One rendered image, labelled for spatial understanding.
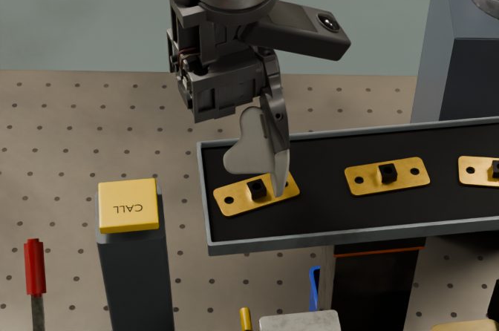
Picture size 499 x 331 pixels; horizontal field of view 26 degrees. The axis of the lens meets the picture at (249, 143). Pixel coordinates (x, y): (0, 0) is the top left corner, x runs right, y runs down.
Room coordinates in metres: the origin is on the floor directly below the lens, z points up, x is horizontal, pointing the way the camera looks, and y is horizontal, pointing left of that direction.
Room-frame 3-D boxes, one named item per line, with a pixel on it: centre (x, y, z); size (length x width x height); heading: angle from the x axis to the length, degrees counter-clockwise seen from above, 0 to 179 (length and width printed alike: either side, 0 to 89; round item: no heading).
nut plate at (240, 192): (0.70, -0.01, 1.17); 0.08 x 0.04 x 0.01; 111
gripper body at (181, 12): (0.69, 0.02, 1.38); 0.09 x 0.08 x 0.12; 111
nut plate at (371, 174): (0.72, -0.14, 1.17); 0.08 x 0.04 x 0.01; 101
